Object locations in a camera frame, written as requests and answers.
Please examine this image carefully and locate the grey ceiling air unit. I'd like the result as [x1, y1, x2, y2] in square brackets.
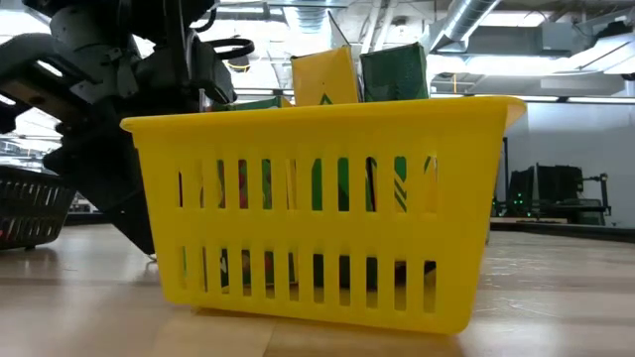
[465, 22, 582, 57]

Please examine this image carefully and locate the silver ribbed air duct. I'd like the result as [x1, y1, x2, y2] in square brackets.
[282, 4, 344, 36]

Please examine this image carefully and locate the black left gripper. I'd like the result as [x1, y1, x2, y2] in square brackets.
[42, 96, 199, 257]

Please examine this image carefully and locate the wooden table with black frame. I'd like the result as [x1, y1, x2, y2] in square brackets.
[488, 217, 635, 244]

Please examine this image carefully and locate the black robot workstation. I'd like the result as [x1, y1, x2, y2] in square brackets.
[493, 163, 612, 225]

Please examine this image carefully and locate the silver spiral air duct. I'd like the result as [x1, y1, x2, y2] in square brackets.
[430, 0, 503, 54]

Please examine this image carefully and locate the yellow plastic basket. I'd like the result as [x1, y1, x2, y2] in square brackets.
[119, 95, 528, 336]

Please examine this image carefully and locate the crayon box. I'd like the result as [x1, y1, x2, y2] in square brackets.
[178, 95, 295, 298]
[311, 42, 431, 213]
[290, 46, 360, 107]

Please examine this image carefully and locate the black plastic basket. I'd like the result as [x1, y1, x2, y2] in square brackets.
[0, 165, 76, 251]

